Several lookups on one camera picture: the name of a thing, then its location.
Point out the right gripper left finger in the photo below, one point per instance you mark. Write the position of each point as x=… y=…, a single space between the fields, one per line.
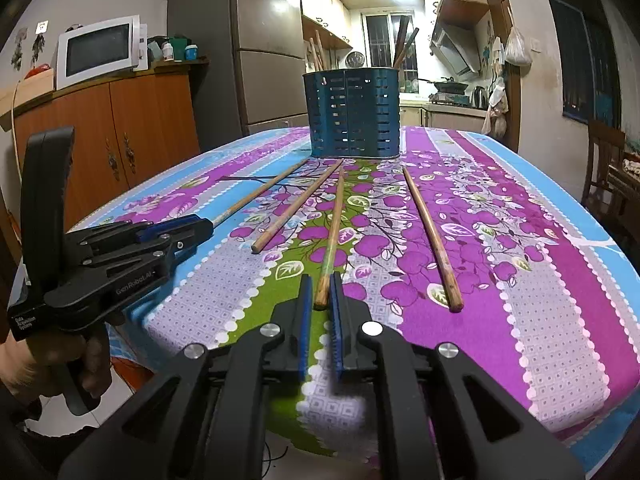
x=204 y=415

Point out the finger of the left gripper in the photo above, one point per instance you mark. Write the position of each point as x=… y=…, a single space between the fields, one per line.
x=189 y=239
x=169 y=227

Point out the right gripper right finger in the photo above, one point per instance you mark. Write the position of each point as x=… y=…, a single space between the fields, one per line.
x=439 y=415

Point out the wooden chopstick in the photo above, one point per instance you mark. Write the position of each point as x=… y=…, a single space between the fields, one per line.
x=240 y=204
x=274 y=228
x=322 y=294
x=445 y=269

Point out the person's left hand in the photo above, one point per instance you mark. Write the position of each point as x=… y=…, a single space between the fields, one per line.
x=26 y=364

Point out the orange wooden cabinet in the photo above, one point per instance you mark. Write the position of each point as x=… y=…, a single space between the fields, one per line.
x=128 y=129

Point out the floral purple tablecloth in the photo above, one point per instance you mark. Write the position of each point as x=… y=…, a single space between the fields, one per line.
x=551 y=303

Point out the blue perforated utensil holder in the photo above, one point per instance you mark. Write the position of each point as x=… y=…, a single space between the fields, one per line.
x=353 y=113

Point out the white microwave oven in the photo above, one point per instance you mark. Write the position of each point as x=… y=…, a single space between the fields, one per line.
x=98 y=49

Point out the silver brown refrigerator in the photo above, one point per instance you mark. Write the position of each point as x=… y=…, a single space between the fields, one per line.
x=255 y=55

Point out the wooden chair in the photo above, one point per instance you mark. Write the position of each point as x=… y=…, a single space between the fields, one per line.
x=611 y=193

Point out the range hood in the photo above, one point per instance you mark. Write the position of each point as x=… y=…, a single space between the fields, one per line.
x=457 y=49

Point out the white plastic bag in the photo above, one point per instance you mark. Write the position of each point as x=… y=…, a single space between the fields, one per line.
x=517 y=52

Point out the dark framed window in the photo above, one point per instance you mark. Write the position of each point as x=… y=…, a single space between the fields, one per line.
x=591 y=82

